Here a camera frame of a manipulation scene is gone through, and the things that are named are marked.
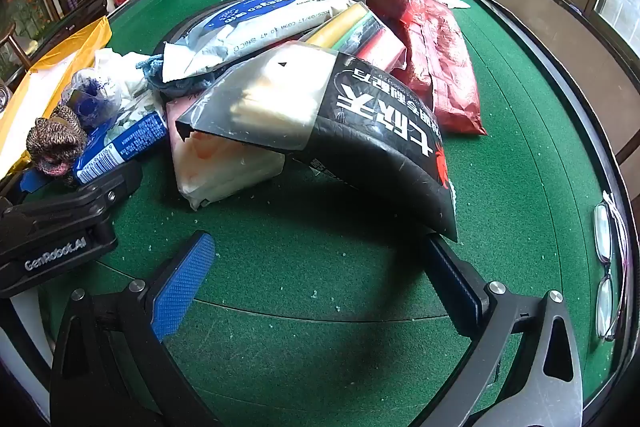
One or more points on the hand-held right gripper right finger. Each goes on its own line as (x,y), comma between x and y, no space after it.
(450,279)

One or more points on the white and pink soft pack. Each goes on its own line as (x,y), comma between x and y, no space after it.
(220,172)

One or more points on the clear pack of coloured cloths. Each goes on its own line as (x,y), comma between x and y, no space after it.
(350,24)

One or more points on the brown wooden armchair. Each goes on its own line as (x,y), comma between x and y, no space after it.
(12,47)

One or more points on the eyeglasses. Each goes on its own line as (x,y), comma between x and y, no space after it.
(602,232)

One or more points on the white plastic bag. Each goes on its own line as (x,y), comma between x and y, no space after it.
(120,67)

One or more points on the blue and white tissue packet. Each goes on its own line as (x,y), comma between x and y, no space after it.
(125,142)

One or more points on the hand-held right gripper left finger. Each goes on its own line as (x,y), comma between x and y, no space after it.
(182,287)

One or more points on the black packet with clear window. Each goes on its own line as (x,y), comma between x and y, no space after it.
(380,147)

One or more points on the dark low cabinet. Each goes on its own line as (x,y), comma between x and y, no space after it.
(75,14)

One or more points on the brown knitted item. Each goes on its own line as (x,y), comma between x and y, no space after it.
(55,137)

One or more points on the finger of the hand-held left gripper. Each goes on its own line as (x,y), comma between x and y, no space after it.
(34,180)
(112,187)

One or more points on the light blue cloth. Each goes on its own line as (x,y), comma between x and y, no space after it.
(175,89)

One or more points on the white packet with blue circle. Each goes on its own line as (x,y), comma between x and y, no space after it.
(260,22)

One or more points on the red plastic bag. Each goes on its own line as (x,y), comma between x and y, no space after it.
(435,52)

